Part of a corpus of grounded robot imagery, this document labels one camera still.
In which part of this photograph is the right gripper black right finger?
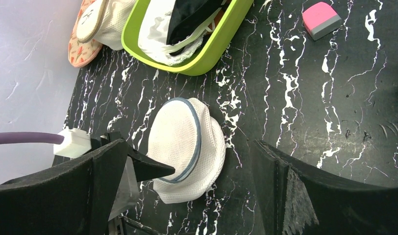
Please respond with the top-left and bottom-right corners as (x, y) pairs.
(250, 140), (398, 235)

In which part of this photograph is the white mesh laundry bag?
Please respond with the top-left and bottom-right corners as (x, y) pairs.
(148, 97), (226, 204)

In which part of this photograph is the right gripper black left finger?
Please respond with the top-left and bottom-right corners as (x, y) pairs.
(0, 140), (127, 235)

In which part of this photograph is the cream round laundry bag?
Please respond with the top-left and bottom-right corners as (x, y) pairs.
(76, 0), (136, 50)

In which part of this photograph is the white bra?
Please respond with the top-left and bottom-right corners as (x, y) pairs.
(138, 0), (226, 66)

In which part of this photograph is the floral beige laundry bag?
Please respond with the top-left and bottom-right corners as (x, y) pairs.
(68, 0), (103, 68)

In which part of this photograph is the small pink eraser block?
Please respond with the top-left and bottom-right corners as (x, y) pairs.
(302, 1), (343, 41)

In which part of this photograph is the green plastic tray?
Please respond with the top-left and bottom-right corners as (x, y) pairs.
(121, 0), (253, 76)

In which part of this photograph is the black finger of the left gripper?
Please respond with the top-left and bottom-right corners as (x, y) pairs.
(99, 132), (175, 183)

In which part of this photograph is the black bra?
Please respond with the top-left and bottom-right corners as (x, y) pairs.
(166, 0), (224, 45)

